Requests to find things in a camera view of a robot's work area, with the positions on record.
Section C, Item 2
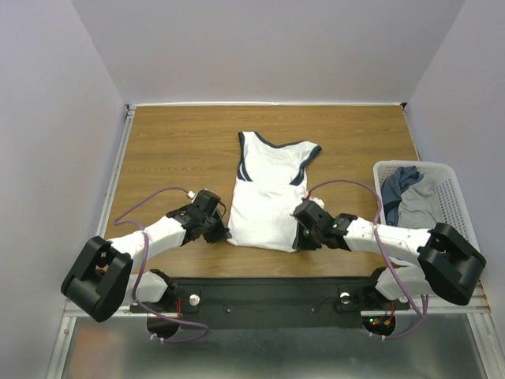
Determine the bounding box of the white graphic tank top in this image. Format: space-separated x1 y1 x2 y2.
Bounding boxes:
227 131 322 253

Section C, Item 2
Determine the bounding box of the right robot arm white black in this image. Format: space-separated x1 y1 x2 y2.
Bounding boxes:
293 199 486 308

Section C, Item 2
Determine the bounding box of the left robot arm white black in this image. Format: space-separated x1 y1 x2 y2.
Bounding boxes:
61 189 230 322

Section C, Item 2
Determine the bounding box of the navy blue tank top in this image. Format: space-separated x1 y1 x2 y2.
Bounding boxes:
380 166 424 226

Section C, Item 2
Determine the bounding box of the grey tank top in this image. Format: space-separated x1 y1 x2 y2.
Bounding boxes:
397 174 443 229

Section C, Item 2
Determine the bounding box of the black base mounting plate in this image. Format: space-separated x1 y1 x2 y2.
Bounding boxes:
129 277 411 331

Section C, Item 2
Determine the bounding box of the white plastic laundry basket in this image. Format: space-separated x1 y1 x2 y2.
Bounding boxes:
372 160 480 250

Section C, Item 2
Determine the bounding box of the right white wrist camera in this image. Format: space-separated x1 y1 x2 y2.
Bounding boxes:
305 193 325 208

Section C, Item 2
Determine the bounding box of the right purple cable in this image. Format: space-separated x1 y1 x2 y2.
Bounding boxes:
303 179 431 341

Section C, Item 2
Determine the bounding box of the purple cable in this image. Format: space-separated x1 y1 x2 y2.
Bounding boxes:
113 187 210 343
303 179 431 341

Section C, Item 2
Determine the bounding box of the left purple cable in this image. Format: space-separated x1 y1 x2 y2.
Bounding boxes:
113 187 210 343

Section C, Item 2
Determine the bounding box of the aluminium frame rail left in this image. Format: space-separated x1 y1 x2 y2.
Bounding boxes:
91 104 137 237

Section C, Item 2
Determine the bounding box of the aluminium frame rail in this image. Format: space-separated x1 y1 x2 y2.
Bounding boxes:
63 283 491 318
91 104 137 237

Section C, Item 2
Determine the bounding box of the aluminium frame rail front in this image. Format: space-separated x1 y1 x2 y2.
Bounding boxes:
63 283 491 318

